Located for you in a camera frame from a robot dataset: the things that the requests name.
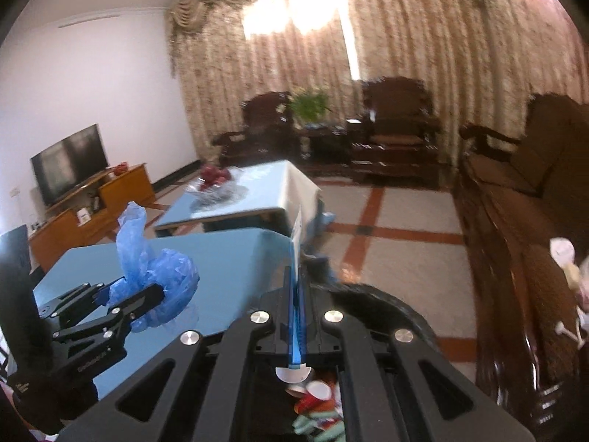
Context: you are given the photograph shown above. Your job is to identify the red paper cup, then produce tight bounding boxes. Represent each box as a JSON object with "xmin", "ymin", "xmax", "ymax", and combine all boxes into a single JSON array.
[{"xmin": 294, "ymin": 380, "xmax": 332, "ymax": 415}]

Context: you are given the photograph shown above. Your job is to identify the green rubber glove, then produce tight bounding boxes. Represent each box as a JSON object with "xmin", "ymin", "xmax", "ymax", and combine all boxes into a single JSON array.
[{"xmin": 293, "ymin": 411, "xmax": 346, "ymax": 442}]

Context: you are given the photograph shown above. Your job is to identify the blue plastic bag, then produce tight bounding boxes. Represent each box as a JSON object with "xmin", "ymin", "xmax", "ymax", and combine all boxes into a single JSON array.
[{"xmin": 108, "ymin": 201, "xmax": 200, "ymax": 332}]

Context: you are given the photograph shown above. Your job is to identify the blue toothpaste box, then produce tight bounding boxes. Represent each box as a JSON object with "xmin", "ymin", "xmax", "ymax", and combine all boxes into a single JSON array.
[{"xmin": 275, "ymin": 207, "xmax": 311, "ymax": 386}]

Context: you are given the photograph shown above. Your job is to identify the wooden TV cabinet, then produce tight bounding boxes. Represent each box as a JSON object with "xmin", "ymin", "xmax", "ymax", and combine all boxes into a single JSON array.
[{"xmin": 29, "ymin": 164, "xmax": 155, "ymax": 271}]

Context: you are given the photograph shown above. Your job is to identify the black bin with liner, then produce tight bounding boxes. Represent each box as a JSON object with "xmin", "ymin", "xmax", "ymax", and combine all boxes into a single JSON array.
[{"xmin": 300, "ymin": 256, "xmax": 438, "ymax": 442}]

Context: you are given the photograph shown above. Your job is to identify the blue tablecloth near table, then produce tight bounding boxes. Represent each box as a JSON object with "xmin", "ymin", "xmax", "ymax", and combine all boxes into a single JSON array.
[{"xmin": 34, "ymin": 228, "xmax": 290, "ymax": 398}]

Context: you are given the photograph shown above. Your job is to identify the red ornament on cabinet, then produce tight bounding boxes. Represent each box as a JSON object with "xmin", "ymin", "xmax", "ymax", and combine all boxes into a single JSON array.
[{"xmin": 113, "ymin": 162, "xmax": 129, "ymax": 177}]

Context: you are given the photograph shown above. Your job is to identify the flat screen television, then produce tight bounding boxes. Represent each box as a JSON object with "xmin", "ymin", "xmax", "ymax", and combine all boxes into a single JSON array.
[{"xmin": 31, "ymin": 124, "xmax": 108, "ymax": 207}]

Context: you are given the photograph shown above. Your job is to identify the glass fruit bowl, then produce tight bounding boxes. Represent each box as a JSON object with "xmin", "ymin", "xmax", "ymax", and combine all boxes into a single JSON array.
[{"xmin": 185, "ymin": 166, "xmax": 248, "ymax": 211}]

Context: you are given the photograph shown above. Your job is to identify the red apples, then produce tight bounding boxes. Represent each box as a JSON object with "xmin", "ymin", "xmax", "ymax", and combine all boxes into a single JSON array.
[{"xmin": 199, "ymin": 165, "xmax": 233, "ymax": 190}]

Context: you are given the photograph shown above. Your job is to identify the blue cloth coffee table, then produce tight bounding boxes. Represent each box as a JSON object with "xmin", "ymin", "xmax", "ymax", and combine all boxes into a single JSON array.
[{"xmin": 154, "ymin": 160, "xmax": 334, "ymax": 242}]

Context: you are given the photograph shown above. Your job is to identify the white paper cup on sofa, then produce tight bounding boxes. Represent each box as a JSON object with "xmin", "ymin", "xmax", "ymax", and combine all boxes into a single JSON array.
[{"xmin": 549, "ymin": 238, "xmax": 575, "ymax": 267}]

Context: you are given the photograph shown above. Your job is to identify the clear plastic bag on sofa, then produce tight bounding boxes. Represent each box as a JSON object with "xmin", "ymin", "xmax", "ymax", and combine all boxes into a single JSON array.
[{"xmin": 577, "ymin": 257, "xmax": 589, "ymax": 313}]

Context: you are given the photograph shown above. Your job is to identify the dark wooden sofa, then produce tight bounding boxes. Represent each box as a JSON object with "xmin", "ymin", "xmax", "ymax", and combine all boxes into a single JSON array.
[{"xmin": 454, "ymin": 94, "xmax": 588, "ymax": 441}]

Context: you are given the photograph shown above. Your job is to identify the right dark wooden armchair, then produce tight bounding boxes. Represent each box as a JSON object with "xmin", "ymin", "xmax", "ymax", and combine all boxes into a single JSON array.
[{"xmin": 346, "ymin": 76, "xmax": 441, "ymax": 187}]

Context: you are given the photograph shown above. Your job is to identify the dark wooden armchair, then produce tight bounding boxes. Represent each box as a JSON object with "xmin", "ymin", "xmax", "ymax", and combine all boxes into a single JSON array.
[
  {"xmin": 212, "ymin": 92, "xmax": 297, "ymax": 166},
  {"xmin": 346, "ymin": 76, "xmax": 441, "ymax": 187}
]

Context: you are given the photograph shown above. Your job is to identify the left dark wooden armchair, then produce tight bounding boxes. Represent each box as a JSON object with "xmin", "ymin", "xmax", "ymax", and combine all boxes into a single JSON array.
[{"xmin": 212, "ymin": 92, "xmax": 297, "ymax": 166}]

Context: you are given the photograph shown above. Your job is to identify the dark wooden side table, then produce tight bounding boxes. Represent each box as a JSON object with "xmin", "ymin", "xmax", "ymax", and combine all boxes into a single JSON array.
[{"xmin": 296, "ymin": 120, "xmax": 363, "ymax": 166}]

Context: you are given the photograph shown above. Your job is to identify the green potted plant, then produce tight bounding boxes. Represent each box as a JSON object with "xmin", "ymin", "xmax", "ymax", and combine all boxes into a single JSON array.
[{"xmin": 276, "ymin": 87, "xmax": 331, "ymax": 124}]

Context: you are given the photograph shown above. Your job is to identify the floral beige curtains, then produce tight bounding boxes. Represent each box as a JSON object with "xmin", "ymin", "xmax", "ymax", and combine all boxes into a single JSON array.
[{"xmin": 167, "ymin": 0, "xmax": 588, "ymax": 163}]

